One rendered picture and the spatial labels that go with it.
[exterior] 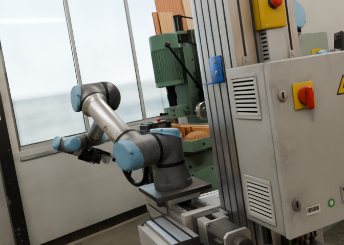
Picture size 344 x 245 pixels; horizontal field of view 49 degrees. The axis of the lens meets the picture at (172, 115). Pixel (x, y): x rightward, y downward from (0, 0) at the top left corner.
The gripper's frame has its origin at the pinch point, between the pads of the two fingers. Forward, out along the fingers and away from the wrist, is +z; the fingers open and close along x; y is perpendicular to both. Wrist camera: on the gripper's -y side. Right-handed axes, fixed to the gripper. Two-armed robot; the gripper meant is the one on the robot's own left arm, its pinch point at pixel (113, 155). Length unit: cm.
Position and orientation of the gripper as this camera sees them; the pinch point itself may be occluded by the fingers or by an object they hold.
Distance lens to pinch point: 223.3
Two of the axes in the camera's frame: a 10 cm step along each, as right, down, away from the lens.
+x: 5.7, -1.0, -8.2
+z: 8.0, 3.1, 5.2
